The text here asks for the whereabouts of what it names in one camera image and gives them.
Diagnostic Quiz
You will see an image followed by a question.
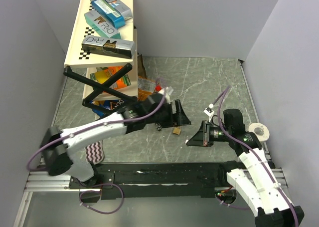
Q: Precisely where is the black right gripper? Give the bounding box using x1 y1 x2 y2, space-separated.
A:
186 120 232 147

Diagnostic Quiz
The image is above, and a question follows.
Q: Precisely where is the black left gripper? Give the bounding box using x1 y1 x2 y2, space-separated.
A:
148 100 191 129

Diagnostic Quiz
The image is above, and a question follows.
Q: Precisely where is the brass padlock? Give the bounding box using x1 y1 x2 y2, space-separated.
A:
172 127 181 135

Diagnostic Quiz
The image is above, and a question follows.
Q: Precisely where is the small padlock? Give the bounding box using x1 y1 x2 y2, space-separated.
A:
156 124 162 131

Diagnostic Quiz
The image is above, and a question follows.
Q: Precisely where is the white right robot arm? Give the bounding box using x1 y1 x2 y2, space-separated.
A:
186 109 305 227

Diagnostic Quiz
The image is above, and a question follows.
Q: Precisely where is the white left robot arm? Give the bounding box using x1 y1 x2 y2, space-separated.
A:
40 93 191 188

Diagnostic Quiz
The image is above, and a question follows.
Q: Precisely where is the orange Kettle chips bag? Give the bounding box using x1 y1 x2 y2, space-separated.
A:
138 76 156 101

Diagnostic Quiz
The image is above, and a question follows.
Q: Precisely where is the white tape roll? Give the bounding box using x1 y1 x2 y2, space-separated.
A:
248 123 270 143

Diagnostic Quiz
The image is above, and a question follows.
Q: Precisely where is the orange sponge package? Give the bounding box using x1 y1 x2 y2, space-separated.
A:
89 66 131 90

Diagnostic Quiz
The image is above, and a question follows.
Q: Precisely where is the dark grey R&O box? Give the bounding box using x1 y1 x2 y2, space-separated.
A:
81 35 136 59

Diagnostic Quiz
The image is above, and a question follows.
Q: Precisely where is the cream two-tier shelf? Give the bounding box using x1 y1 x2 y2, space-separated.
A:
64 0 138 101

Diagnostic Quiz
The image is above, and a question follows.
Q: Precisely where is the teal R&O box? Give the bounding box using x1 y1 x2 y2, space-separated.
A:
84 10 121 39

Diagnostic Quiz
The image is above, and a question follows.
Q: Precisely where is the silver R&O box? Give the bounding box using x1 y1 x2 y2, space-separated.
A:
105 0 133 20

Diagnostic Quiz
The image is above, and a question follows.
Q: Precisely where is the blue foil box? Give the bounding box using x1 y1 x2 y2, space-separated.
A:
91 0 125 28

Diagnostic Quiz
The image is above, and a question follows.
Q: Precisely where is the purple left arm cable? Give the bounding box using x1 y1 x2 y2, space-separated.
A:
26 77 167 173

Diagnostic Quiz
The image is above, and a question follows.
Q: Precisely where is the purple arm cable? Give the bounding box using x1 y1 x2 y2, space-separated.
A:
213 86 300 227
26 77 167 173

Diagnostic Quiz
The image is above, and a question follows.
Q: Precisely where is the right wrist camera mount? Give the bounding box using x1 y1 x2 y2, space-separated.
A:
203 103 214 122

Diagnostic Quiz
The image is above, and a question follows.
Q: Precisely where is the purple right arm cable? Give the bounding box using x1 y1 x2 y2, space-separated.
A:
213 86 300 227

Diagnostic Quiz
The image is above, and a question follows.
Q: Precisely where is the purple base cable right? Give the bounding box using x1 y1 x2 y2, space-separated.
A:
215 187 250 210

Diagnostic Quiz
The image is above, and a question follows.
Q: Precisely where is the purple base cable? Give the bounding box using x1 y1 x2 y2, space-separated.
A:
215 187 250 210
78 182 125 215

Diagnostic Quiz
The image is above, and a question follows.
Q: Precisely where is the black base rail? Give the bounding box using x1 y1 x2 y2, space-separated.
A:
69 161 245 200

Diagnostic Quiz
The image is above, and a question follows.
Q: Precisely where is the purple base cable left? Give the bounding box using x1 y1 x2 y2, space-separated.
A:
78 182 125 215

